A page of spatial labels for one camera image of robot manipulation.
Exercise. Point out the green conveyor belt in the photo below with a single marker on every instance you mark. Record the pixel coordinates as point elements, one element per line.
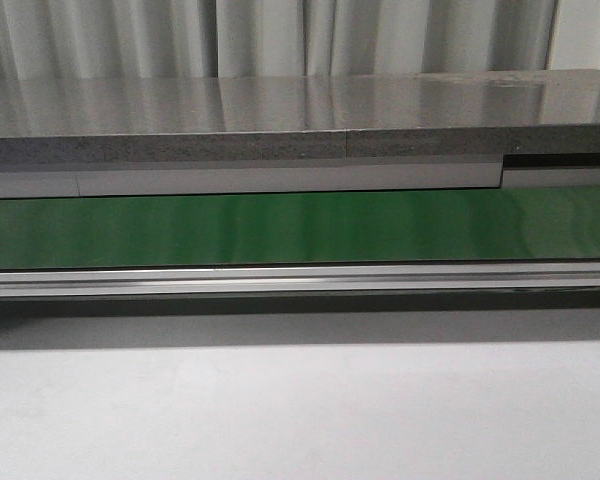
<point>299,228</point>

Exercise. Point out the white pleated curtain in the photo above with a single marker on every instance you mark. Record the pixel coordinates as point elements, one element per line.
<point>146,39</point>

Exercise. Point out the aluminium front conveyor rail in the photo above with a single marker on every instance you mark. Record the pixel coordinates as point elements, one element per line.
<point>269,280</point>

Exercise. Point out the grey rear conveyor rail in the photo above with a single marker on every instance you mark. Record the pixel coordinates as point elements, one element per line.
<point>300,175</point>

